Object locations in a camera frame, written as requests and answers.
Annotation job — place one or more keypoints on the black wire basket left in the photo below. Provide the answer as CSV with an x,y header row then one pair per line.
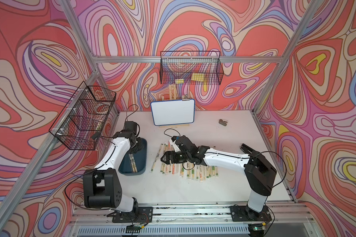
x,y
80,124

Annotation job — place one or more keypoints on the teal plastic storage box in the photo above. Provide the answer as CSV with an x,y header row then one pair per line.
x,y
139,157

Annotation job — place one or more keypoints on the wooden whiteboard easel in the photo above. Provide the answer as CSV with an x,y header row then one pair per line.
x,y
173,95

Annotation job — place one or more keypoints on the leaf top chopsticks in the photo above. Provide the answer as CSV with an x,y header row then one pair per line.
x,y
167,167
163,169

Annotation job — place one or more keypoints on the black wire basket back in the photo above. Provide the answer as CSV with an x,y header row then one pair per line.
x,y
176,67

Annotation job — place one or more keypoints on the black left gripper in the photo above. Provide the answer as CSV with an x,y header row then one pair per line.
x,y
139,144

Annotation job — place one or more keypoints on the black wire basket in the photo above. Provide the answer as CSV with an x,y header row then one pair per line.
x,y
80,124
176,67

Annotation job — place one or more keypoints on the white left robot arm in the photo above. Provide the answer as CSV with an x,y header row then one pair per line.
x,y
101,185

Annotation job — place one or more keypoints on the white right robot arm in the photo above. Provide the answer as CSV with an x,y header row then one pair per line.
x,y
260,173

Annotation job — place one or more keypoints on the blue framed whiteboard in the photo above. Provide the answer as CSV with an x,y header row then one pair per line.
x,y
172,112

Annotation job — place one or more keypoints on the yellow sticky note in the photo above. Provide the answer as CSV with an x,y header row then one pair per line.
x,y
198,77

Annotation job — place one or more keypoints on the olive and white stapler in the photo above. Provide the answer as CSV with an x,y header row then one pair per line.
x,y
223,122

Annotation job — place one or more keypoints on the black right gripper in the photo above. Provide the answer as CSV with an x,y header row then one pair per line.
x,y
167,158

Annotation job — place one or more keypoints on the green circuit board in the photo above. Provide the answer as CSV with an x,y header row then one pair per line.
x,y
133,229

